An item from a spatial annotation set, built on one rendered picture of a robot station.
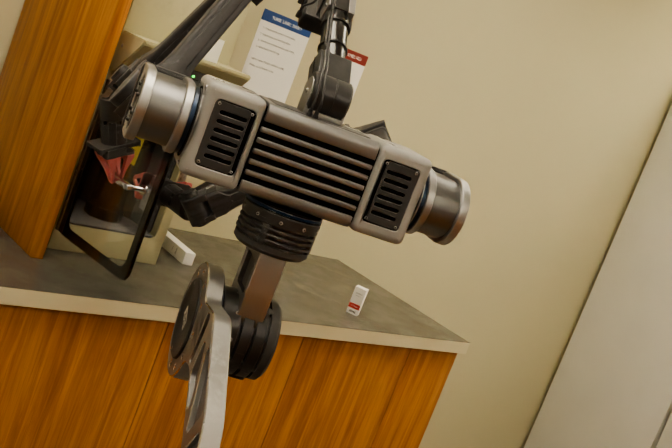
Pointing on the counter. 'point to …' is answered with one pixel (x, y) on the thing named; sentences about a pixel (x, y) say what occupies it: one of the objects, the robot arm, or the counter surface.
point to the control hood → (129, 48)
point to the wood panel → (58, 77)
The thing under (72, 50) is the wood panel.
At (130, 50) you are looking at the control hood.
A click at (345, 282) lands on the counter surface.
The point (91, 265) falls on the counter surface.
